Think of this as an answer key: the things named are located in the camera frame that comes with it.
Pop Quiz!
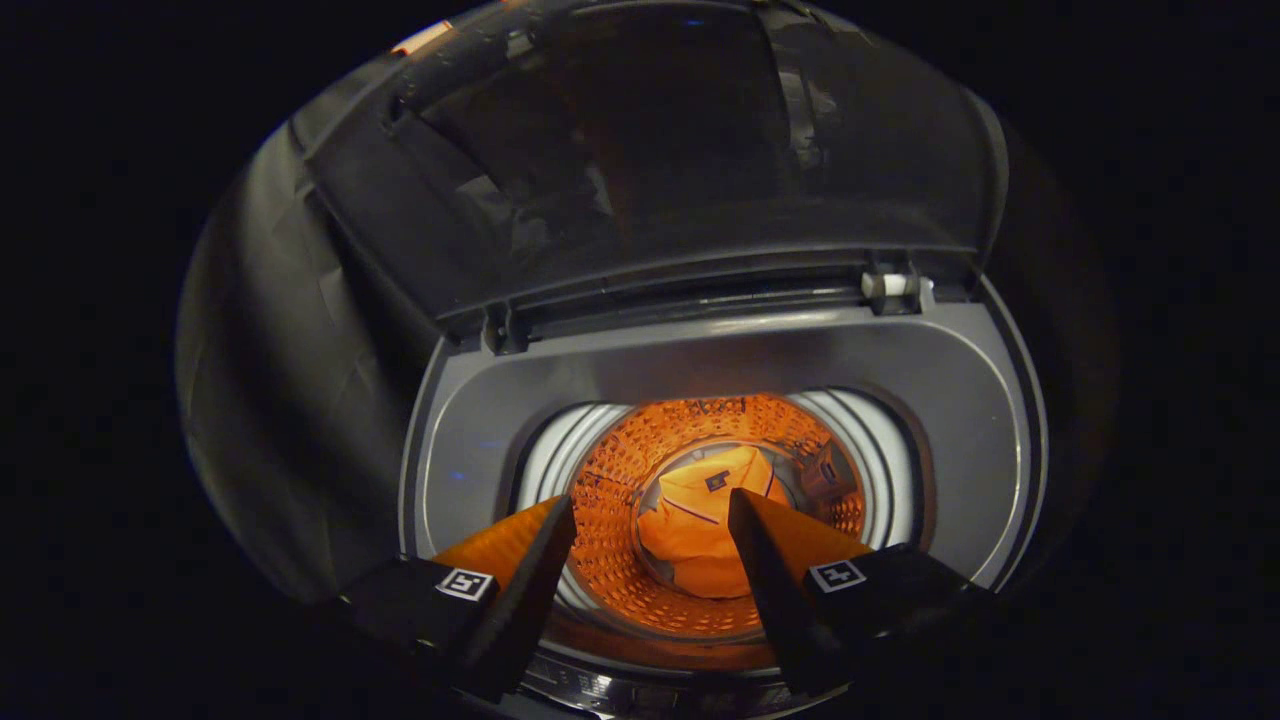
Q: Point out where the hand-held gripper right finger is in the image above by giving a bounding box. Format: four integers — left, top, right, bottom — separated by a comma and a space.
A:
726, 487, 1002, 699

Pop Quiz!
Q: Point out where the yellow polo shirt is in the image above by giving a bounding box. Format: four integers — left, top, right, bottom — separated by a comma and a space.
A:
636, 445, 793, 600

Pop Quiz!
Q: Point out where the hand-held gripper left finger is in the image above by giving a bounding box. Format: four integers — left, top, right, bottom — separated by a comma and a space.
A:
335, 493, 580, 702

